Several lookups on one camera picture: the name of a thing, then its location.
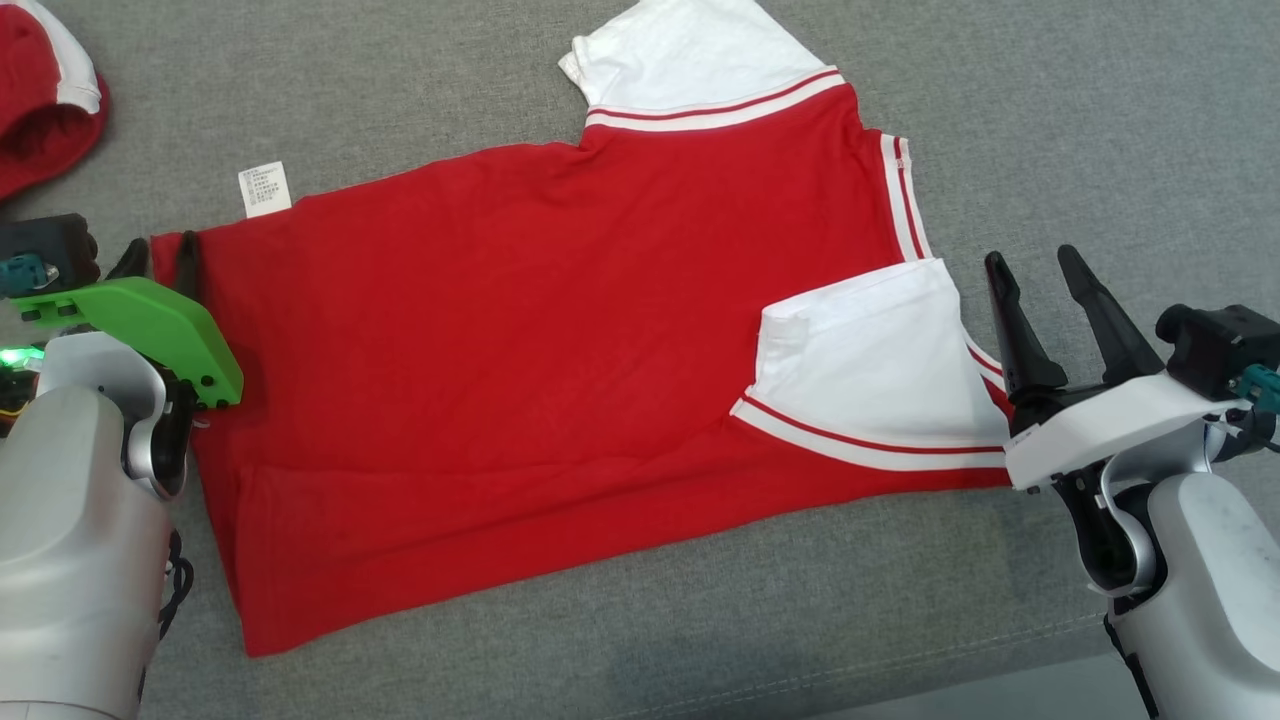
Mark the teal camera connector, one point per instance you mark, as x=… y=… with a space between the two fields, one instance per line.
x=1262 y=388
x=25 y=272

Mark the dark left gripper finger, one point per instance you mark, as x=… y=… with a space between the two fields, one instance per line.
x=130 y=262
x=188 y=265

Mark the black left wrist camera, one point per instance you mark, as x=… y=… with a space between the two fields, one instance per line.
x=50 y=245

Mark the teal left camera connector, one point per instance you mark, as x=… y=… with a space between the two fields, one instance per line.
x=25 y=272

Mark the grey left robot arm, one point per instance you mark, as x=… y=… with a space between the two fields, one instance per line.
x=70 y=560

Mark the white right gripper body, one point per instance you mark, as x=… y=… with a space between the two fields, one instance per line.
x=1100 y=425

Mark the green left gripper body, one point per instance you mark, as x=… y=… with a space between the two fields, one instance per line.
x=150 y=320

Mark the teal right camera connector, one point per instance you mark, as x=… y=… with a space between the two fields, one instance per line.
x=1262 y=388

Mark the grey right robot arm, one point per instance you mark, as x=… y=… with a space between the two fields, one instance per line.
x=1210 y=600

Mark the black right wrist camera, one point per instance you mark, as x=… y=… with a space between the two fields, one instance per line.
x=1215 y=345

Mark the red white-sleeved jersey shirt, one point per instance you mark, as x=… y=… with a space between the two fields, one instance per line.
x=500 y=350

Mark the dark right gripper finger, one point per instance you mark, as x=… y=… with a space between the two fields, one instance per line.
x=1020 y=340
x=1110 y=330

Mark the red shorts with white trim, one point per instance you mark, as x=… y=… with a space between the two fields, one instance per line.
x=40 y=130

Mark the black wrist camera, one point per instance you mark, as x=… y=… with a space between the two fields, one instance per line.
x=50 y=245
x=1215 y=345

